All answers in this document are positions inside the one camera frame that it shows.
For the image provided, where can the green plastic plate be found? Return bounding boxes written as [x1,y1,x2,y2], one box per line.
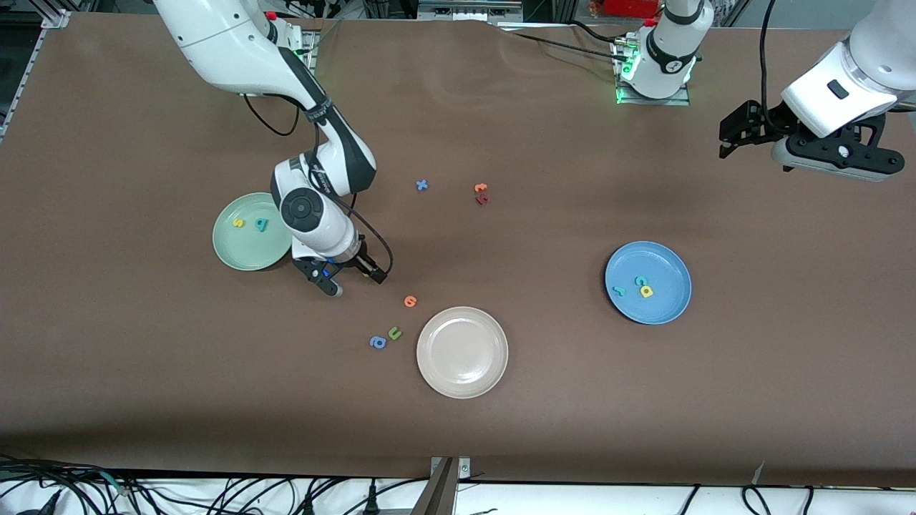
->
[212,192,296,272]

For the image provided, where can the beige plastic plate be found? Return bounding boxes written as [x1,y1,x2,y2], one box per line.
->
[416,306,510,400]

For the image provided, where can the blue plastic plate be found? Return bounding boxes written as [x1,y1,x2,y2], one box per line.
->
[605,240,693,326]

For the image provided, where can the red box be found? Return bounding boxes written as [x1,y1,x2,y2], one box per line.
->
[600,0,663,19]

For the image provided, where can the brown table cover sheet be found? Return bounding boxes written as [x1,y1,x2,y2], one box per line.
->
[0,11,916,487]

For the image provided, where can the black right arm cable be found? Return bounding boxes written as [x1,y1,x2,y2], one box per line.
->
[243,92,394,283]

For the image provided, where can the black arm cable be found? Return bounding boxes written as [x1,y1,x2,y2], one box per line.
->
[759,0,777,119]
[243,92,394,283]

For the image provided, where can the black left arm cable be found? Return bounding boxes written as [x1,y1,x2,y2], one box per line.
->
[759,0,777,119]

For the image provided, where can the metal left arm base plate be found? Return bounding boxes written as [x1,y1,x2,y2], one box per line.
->
[610,32,693,107]

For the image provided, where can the dark grey metal post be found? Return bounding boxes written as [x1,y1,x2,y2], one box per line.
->
[422,456,460,515]

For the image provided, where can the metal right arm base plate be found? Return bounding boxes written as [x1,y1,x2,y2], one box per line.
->
[276,18,323,72]

